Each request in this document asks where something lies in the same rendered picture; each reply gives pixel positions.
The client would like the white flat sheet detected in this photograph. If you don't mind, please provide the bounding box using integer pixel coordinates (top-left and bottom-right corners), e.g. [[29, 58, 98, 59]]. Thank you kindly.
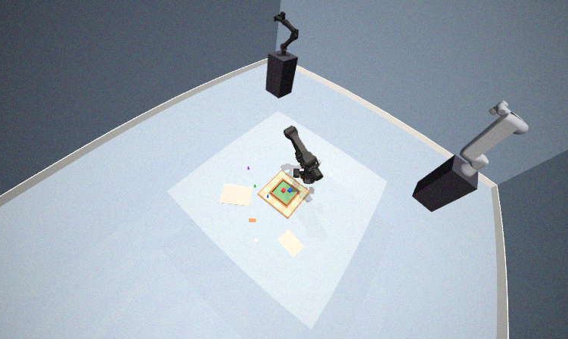
[[220, 185, 252, 206]]

